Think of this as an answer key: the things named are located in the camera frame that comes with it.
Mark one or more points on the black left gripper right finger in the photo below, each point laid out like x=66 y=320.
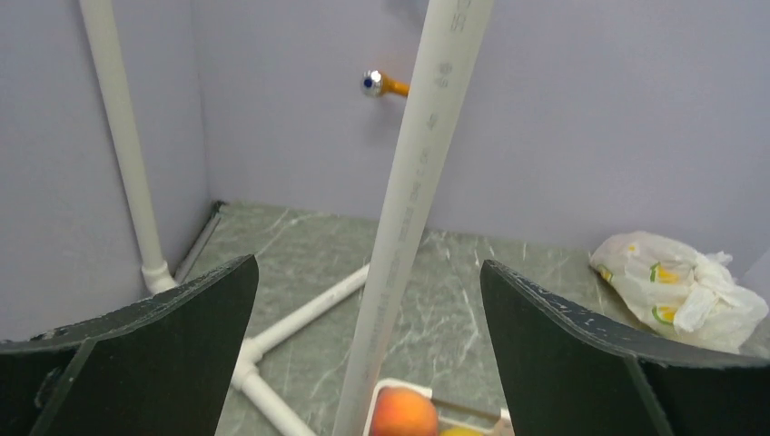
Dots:
x=566 y=370

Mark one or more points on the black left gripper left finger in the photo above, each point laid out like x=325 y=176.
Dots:
x=159 y=366

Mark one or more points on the white plastic bag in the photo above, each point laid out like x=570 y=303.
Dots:
x=680 y=293

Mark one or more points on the yellow lemon fake fruit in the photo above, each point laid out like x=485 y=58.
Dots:
x=460 y=431

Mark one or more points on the orange peach fake fruit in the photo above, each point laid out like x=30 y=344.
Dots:
x=402 y=411

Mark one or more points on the orange silver valve knob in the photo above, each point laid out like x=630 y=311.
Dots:
x=375 y=84

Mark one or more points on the white PVC pipe frame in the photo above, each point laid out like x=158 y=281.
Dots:
x=451 y=37

